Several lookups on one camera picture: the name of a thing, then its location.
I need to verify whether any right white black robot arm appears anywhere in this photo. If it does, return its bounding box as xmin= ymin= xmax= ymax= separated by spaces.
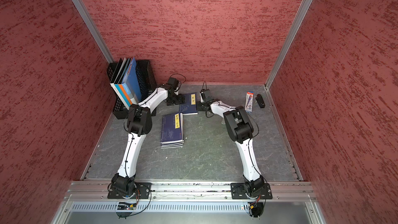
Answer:
xmin=197 ymin=93 xmax=265 ymax=199

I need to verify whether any blue book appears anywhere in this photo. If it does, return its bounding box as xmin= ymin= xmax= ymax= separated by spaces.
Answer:
xmin=179 ymin=92 xmax=198 ymax=115

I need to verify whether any blue orange upright folder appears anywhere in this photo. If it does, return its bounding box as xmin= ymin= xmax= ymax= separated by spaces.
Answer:
xmin=120 ymin=58 xmax=142 ymax=107

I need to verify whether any small black device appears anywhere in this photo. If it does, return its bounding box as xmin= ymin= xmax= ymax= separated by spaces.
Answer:
xmin=256 ymin=94 xmax=265 ymax=108

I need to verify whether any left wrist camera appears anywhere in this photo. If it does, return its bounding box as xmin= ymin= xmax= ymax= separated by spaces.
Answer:
xmin=164 ymin=77 xmax=180 ymax=92

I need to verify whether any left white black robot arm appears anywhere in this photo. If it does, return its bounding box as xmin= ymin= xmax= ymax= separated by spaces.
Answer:
xmin=109 ymin=84 xmax=184 ymax=199

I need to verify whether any purple book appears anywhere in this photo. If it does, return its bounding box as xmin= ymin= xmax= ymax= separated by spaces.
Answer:
xmin=161 ymin=144 xmax=183 ymax=149
xmin=161 ymin=113 xmax=183 ymax=144
xmin=160 ymin=140 xmax=184 ymax=147

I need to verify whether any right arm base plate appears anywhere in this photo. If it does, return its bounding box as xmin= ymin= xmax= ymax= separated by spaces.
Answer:
xmin=230 ymin=183 xmax=273 ymax=200

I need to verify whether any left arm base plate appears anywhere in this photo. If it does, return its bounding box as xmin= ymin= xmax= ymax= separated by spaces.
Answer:
xmin=107 ymin=182 xmax=152 ymax=200

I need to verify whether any aluminium rail frame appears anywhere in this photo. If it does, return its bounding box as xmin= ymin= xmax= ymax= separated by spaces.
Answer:
xmin=52 ymin=180 xmax=326 ymax=224

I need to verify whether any black mesh file basket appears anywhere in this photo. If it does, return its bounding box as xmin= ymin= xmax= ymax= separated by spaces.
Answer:
xmin=107 ymin=60 xmax=157 ymax=119

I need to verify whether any white teal upright book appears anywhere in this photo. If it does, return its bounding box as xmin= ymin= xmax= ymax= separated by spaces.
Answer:
xmin=110 ymin=57 xmax=134 ymax=111

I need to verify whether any slotted cable duct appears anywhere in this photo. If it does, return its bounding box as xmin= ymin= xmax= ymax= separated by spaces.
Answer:
xmin=70 ymin=201 xmax=250 ymax=213

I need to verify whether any white blue pen box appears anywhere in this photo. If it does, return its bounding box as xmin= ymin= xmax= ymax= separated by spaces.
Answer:
xmin=245 ymin=92 xmax=254 ymax=113

